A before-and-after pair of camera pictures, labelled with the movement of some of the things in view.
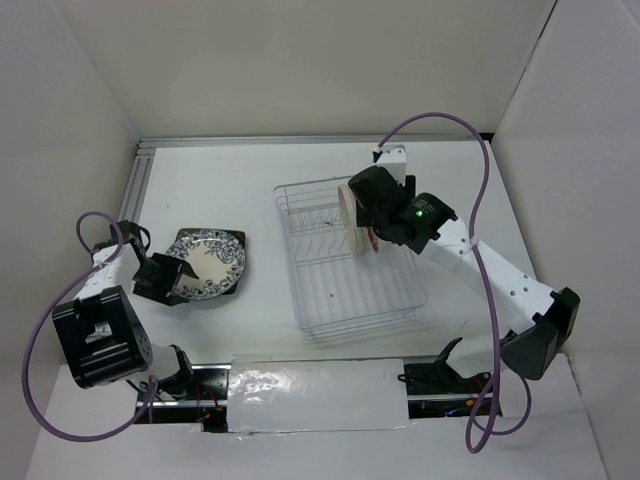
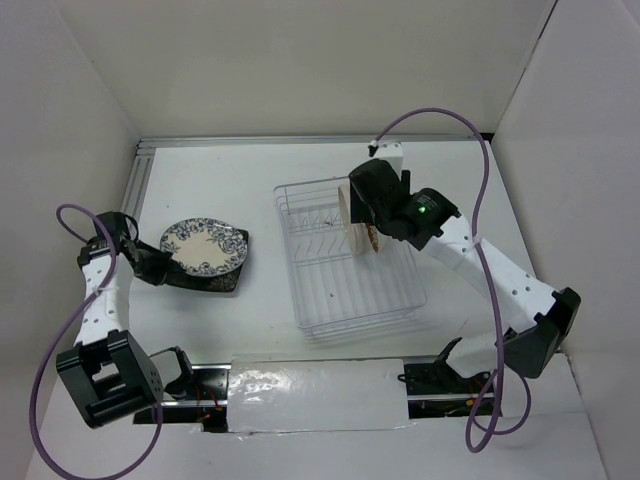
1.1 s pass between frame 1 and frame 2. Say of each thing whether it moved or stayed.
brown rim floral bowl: stayed
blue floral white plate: moved
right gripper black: stayed
